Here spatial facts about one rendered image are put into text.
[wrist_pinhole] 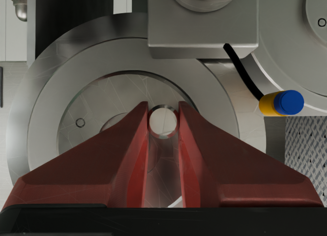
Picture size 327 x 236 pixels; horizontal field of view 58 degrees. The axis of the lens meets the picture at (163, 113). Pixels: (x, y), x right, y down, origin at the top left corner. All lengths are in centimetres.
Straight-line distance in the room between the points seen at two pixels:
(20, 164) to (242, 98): 13
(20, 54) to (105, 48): 307
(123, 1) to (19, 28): 104
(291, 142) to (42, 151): 32
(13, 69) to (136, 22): 41
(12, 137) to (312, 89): 17
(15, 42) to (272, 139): 297
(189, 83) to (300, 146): 25
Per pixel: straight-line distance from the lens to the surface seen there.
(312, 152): 37
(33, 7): 20
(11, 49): 328
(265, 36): 18
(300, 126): 39
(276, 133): 52
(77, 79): 17
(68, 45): 18
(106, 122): 15
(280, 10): 19
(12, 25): 333
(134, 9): 53
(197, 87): 16
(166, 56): 15
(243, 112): 17
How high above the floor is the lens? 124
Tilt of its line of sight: 1 degrees down
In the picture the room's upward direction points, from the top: 180 degrees clockwise
